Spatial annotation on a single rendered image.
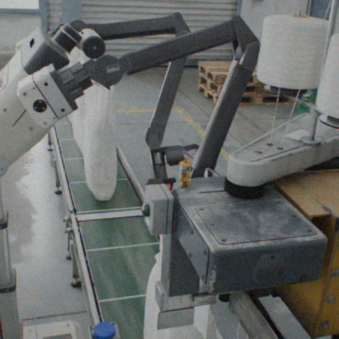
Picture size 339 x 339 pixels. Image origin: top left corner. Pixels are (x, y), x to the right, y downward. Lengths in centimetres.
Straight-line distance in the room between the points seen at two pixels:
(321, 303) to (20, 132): 93
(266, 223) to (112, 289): 147
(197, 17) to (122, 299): 713
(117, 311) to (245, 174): 132
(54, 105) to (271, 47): 56
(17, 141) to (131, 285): 109
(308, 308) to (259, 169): 35
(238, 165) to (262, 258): 22
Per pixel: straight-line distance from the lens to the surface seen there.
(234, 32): 137
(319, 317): 120
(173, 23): 188
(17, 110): 148
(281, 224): 100
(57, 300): 296
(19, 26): 854
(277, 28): 122
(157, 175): 174
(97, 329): 145
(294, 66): 121
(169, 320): 128
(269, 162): 108
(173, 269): 117
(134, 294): 235
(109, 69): 130
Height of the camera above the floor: 181
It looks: 23 degrees down
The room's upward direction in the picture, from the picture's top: 3 degrees clockwise
